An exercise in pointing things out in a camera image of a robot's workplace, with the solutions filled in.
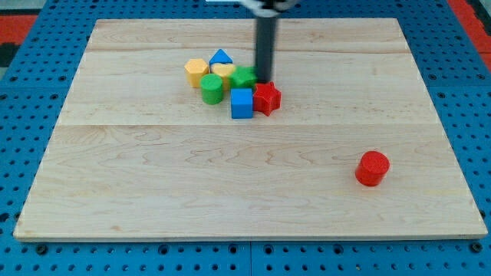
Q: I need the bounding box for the red star block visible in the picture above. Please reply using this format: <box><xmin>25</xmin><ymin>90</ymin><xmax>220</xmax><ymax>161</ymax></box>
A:
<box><xmin>252</xmin><ymin>81</ymin><xmax>282</xmax><ymax>117</ymax></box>

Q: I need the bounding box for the green star block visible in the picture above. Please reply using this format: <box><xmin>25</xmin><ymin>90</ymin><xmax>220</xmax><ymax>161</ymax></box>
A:
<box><xmin>229</xmin><ymin>66</ymin><xmax>257</xmax><ymax>88</ymax></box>

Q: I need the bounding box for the blue cube block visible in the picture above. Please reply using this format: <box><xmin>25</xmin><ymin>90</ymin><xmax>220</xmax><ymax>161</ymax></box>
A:
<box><xmin>230</xmin><ymin>88</ymin><xmax>253</xmax><ymax>119</ymax></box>

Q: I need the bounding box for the green cylinder block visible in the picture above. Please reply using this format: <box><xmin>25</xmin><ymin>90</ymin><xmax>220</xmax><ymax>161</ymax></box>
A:
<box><xmin>200</xmin><ymin>74</ymin><xmax>223</xmax><ymax>105</ymax></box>

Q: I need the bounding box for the yellow heart block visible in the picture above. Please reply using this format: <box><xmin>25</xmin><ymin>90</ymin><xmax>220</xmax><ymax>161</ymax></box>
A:
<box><xmin>211</xmin><ymin>63</ymin><xmax>236</xmax><ymax>91</ymax></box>

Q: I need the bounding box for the blue triangle block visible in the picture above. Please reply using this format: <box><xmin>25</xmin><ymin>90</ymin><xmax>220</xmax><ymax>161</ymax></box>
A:
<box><xmin>209</xmin><ymin>48</ymin><xmax>233</xmax><ymax>66</ymax></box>

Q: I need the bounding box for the yellow hexagon block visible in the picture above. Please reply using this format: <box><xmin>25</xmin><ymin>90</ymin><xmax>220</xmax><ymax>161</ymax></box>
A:
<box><xmin>184</xmin><ymin>58</ymin><xmax>209</xmax><ymax>88</ymax></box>

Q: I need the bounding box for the light wooden board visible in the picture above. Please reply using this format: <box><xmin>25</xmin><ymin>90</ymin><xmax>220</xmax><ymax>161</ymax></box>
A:
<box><xmin>14</xmin><ymin>18</ymin><xmax>487</xmax><ymax>242</ymax></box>

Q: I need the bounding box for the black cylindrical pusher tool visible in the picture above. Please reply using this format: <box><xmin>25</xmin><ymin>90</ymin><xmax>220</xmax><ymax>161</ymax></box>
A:
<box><xmin>255</xmin><ymin>17</ymin><xmax>278</xmax><ymax>83</ymax></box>

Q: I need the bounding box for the red cylinder block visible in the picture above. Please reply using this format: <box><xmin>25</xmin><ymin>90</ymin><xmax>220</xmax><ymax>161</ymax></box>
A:
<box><xmin>354</xmin><ymin>151</ymin><xmax>390</xmax><ymax>187</ymax></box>

